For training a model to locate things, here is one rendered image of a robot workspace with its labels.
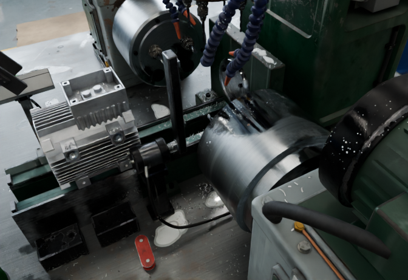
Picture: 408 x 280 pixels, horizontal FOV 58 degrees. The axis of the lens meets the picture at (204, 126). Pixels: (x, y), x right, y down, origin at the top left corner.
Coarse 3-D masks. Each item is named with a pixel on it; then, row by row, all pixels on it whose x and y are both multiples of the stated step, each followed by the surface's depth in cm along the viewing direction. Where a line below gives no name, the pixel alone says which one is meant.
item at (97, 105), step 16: (80, 80) 84; (96, 80) 86; (112, 80) 86; (64, 96) 81; (96, 96) 81; (112, 96) 79; (80, 112) 78; (96, 112) 79; (112, 112) 82; (80, 128) 80
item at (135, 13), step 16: (128, 0) 112; (144, 0) 108; (160, 0) 108; (176, 0) 114; (128, 16) 107; (144, 16) 103; (160, 16) 102; (192, 16) 107; (112, 32) 116; (128, 32) 105; (144, 32) 103; (160, 32) 105; (176, 32) 107; (192, 32) 110; (128, 48) 105; (144, 48) 105; (160, 48) 106; (176, 48) 110; (128, 64) 113; (144, 64) 108; (160, 64) 111; (192, 64) 116; (144, 80) 112; (160, 80) 114
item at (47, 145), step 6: (36, 108) 84; (126, 114) 82; (132, 114) 82; (126, 120) 82; (132, 120) 82; (42, 144) 76; (48, 144) 76; (42, 150) 76; (48, 150) 76; (60, 186) 84; (66, 186) 84
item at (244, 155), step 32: (256, 96) 72; (224, 128) 70; (256, 128) 66; (288, 128) 65; (320, 128) 67; (224, 160) 68; (256, 160) 63; (288, 160) 62; (224, 192) 69; (256, 192) 63
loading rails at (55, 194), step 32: (160, 128) 103; (192, 128) 108; (32, 160) 94; (192, 160) 100; (32, 192) 94; (64, 192) 88; (96, 192) 89; (128, 192) 95; (32, 224) 86; (64, 224) 91
